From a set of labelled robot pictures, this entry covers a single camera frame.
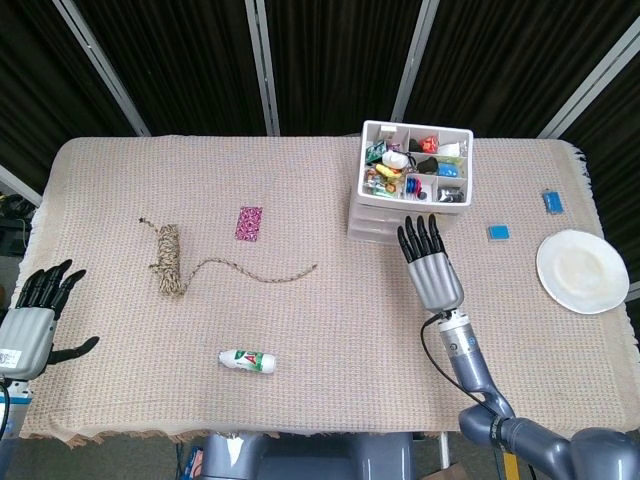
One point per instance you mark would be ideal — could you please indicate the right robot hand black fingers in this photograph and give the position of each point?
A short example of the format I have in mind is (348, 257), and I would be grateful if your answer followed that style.
(435, 280)

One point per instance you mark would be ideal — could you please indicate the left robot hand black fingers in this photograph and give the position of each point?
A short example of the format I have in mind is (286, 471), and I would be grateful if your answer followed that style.
(25, 340)

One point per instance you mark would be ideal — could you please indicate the clear drawer with white paper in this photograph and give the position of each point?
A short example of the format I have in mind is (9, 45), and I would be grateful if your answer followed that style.
(380, 209)

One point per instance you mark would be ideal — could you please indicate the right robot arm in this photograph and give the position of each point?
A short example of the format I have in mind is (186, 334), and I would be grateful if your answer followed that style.
(475, 370)

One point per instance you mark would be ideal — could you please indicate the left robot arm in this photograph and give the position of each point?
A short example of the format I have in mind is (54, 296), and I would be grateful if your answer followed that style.
(20, 405)

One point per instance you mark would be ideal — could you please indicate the blue plastic food package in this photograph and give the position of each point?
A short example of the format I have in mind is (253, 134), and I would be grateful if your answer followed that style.
(446, 170)

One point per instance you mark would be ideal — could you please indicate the red snack packet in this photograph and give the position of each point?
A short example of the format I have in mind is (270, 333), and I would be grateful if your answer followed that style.
(429, 145)

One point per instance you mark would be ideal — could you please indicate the blue and pink snack packet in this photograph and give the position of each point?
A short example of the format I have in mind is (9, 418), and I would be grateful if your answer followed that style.
(192, 462)

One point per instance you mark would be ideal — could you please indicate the blue square sponge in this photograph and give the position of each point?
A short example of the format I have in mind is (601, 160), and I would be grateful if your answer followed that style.
(499, 233)

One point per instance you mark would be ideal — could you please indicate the silver binder clips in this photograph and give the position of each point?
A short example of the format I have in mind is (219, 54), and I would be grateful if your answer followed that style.
(449, 194)

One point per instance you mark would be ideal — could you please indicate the blue and red clips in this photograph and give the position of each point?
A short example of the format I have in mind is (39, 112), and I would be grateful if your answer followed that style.
(412, 185)

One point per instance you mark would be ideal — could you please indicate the black pouch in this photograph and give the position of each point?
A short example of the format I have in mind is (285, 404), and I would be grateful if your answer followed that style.
(428, 166)

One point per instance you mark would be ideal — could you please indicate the yellow packet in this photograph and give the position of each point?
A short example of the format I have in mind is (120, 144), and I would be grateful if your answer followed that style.
(384, 171)

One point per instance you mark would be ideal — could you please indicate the green wrapper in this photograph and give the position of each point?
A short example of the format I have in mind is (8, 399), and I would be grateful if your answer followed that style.
(452, 160)

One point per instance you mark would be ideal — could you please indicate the white packet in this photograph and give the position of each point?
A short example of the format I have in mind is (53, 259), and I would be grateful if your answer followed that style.
(450, 149)

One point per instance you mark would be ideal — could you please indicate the beige woven tablecloth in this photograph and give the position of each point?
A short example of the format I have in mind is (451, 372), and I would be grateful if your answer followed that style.
(300, 310)

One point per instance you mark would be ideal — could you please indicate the blue rectangular eraser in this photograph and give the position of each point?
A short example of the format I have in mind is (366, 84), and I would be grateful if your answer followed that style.
(552, 201)

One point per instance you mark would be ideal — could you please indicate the green mint packet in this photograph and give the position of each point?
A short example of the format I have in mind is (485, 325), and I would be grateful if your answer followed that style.
(375, 151)

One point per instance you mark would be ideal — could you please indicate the white round plate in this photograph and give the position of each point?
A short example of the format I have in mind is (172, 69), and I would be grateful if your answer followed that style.
(582, 272)

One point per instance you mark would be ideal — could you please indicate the braided twine bundle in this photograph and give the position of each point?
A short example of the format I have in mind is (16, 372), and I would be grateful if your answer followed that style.
(169, 260)

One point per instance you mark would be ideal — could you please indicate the white table leg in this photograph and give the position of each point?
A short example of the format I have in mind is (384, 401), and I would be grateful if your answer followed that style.
(444, 450)

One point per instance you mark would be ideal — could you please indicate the brown cardboard piece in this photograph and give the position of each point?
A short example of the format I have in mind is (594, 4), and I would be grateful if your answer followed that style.
(450, 472)

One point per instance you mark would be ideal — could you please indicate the pink patterned card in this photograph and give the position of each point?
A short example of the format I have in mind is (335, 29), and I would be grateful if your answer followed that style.
(249, 224)

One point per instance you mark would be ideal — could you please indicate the white bottle green label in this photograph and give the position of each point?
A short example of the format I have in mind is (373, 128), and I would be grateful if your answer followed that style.
(247, 361)

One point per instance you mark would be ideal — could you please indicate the grey robot torso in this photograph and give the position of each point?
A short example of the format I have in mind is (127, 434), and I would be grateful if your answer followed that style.
(310, 457)

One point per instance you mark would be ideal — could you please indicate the white drawer organizer with items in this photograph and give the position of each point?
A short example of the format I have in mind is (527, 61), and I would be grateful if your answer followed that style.
(415, 200)

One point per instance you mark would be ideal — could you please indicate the grey metal frame post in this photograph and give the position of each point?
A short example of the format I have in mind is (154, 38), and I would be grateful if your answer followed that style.
(20, 184)
(595, 80)
(102, 67)
(263, 70)
(414, 60)

